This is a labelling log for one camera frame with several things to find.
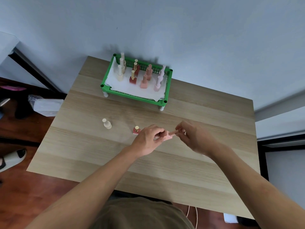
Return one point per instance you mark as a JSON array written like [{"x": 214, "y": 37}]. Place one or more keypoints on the white paper liner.
[{"x": 133, "y": 89}]

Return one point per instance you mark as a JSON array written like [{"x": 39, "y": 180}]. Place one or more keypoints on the person's left hand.
[{"x": 143, "y": 143}]

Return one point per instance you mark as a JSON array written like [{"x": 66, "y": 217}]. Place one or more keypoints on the person's right hand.
[{"x": 197, "y": 139}]

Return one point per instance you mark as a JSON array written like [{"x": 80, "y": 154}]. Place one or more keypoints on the person's left forearm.
[{"x": 95, "y": 188}]

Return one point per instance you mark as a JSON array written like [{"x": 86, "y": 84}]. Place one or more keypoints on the black metal frame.
[
  {"x": 263, "y": 162},
  {"x": 35, "y": 71}
]

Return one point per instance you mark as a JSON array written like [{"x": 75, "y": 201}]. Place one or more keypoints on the white box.
[{"x": 230, "y": 218}]

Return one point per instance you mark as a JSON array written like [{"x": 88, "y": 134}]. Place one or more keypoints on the peach nail polish bottle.
[
  {"x": 149, "y": 71},
  {"x": 144, "y": 83},
  {"x": 169, "y": 135}
]

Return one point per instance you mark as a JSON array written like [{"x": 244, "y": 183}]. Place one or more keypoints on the pale pink nail polish bottle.
[
  {"x": 157, "y": 86},
  {"x": 163, "y": 69},
  {"x": 161, "y": 75}
]

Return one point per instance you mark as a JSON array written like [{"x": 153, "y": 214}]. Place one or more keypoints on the white and black slipper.
[{"x": 14, "y": 157}]

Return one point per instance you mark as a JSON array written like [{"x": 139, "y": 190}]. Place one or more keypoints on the person's left thumb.
[{"x": 161, "y": 134}]

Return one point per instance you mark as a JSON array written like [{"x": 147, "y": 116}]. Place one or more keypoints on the cream nail polish bottle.
[
  {"x": 107, "y": 124},
  {"x": 123, "y": 57},
  {"x": 121, "y": 62},
  {"x": 120, "y": 75}
]

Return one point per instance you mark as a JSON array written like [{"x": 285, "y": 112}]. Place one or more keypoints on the white plastic bag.
[{"x": 47, "y": 106}]

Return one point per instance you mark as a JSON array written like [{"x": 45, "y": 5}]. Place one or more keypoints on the pink packet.
[{"x": 12, "y": 88}]

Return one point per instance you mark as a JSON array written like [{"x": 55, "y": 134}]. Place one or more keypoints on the person's right thumb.
[{"x": 180, "y": 131}]

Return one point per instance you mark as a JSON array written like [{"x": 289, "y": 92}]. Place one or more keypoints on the green plastic basket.
[{"x": 133, "y": 94}]

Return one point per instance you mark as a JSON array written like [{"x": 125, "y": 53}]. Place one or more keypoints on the red gold-capped nail polish bottle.
[
  {"x": 135, "y": 68},
  {"x": 132, "y": 79},
  {"x": 136, "y": 131},
  {"x": 136, "y": 62}
]

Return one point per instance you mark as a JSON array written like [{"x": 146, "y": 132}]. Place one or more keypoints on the person's right forearm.
[{"x": 250, "y": 186}]

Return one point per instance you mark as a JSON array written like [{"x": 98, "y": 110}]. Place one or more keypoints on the olive shirt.
[{"x": 140, "y": 215}]

